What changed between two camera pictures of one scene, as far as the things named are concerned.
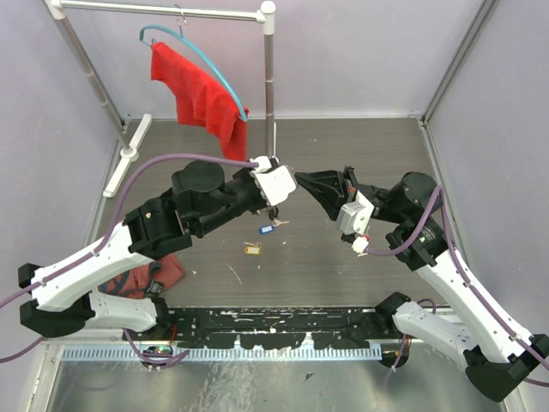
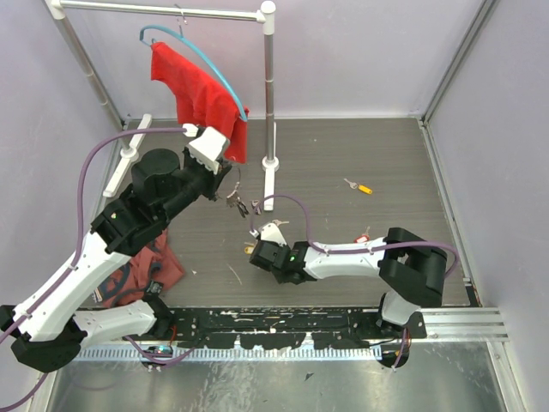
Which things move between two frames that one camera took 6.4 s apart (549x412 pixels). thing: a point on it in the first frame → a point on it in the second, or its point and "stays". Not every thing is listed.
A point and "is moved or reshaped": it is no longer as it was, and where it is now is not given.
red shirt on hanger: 201,100 stays
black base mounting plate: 274,329 stays
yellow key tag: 253,248 stays
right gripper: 330,186 → 278,277
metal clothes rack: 132,132 stays
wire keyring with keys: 274,211 is moved or reshaped
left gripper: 248,174 → 216,178
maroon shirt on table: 138,281 stays
